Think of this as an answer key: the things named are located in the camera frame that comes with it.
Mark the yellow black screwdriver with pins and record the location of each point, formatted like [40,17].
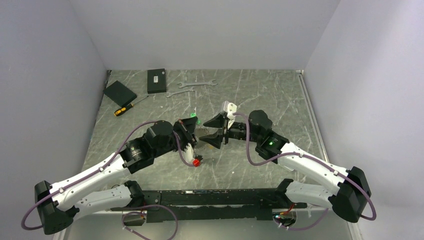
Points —
[123,110]

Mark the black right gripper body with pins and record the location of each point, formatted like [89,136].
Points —
[238,130]

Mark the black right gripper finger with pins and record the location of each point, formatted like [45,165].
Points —
[214,139]
[219,121]

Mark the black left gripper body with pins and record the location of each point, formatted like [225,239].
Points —
[183,136]

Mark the green key tag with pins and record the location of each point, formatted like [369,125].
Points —
[194,115]

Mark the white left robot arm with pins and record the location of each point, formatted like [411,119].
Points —
[61,203]

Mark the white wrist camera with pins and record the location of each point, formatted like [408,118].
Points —
[229,109]
[189,157]

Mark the flat black box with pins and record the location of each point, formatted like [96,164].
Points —
[120,94]

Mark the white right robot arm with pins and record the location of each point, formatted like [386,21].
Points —
[345,191]

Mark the large silver wrench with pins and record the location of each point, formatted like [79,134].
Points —
[193,84]

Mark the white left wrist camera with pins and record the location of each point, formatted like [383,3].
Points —
[189,157]

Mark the black network switch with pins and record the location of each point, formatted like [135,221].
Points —
[156,81]

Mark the small silver wrench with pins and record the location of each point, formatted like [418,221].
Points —
[170,94]

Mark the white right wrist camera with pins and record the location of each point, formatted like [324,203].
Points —
[229,109]

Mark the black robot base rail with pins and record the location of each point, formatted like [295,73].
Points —
[212,204]

